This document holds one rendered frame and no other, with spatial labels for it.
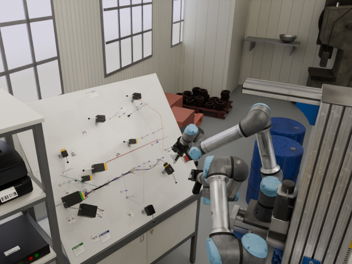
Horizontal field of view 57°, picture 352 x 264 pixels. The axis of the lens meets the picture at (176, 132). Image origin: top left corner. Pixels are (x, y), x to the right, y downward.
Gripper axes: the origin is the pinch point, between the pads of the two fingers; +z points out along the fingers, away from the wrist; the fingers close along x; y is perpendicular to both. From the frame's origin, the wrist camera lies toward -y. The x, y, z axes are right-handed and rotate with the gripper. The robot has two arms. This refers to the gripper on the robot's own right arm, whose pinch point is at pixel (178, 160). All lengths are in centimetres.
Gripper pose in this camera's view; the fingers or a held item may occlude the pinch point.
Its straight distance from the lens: 228.2
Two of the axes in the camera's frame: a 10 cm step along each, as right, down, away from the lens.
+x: -5.9, 5.0, -6.3
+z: -3.0, 5.9, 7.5
